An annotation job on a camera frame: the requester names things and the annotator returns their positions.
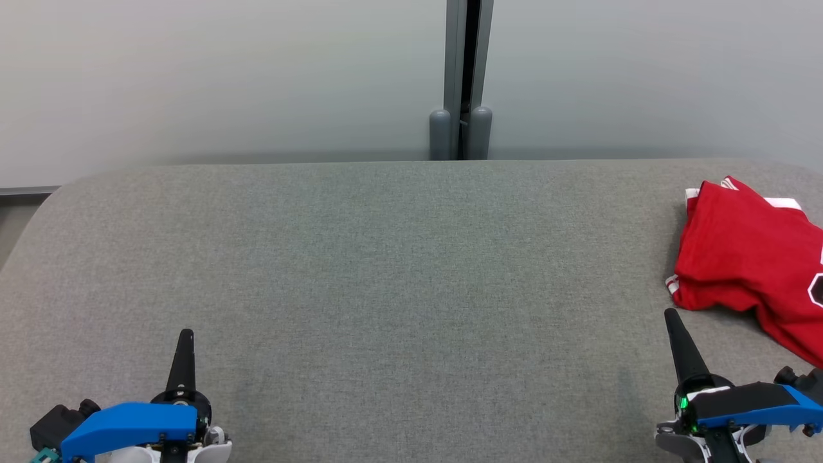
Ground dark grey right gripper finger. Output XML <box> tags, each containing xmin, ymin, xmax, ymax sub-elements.
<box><xmin>664</xmin><ymin>310</ymin><xmax>711</xmax><ymax>388</ymax></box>

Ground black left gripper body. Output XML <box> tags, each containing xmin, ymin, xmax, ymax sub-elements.
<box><xmin>154</xmin><ymin>389</ymin><xmax>212</xmax><ymax>428</ymax></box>

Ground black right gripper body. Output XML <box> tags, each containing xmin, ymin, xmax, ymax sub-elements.
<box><xmin>656</xmin><ymin>379</ymin><xmax>798</xmax><ymax>435</ymax></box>

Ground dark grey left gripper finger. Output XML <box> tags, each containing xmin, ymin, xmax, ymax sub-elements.
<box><xmin>166</xmin><ymin>330</ymin><xmax>195</xmax><ymax>392</ymax></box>

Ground red white basketball jersey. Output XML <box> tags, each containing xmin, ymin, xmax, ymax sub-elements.
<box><xmin>665</xmin><ymin>175</ymin><xmax>823</xmax><ymax>368</ymax></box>

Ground red Bulls 23 shorts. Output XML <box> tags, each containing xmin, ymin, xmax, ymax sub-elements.
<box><xmin>683</xmin><ymin>186</ymin><xmax>806</xmax><ymax>213</ymax></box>

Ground blue right camera mount plate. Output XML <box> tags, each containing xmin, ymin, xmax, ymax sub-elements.
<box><xmin>694</xmin><ymin>385</ymin><xmax>823</xmax><ymax>433</ymax></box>

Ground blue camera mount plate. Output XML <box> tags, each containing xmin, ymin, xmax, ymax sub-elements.
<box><xmin>59</xmin><ymin>402</ymin><xmax>199</xmax><ymax>461</ymax></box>
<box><xmin>694</xmin><ymin>385</ymin><xmax>823</xmax><ymax>433</ymax></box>

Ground blue left camera mount plate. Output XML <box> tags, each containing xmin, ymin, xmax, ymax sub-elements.
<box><xmin>59</xmin><ymin>402</ymin><xmax>199</xmax><ymax>461</ymax></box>

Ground grey cylindrical post foot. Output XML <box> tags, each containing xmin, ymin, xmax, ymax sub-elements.
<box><xmin>467</xmin><ymin>105</ymin><xmax>494</xmax><ymax>161</ymax></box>
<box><xmin>428</xmin><ymin>109</ymin><xmax>453</xmax><ymax>161</ymax></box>

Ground grey partition post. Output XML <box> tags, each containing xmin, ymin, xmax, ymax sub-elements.
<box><xmin>443</xmin><ymin>0</ymin><xmax>495</xmax><ymax>161</ymax></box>

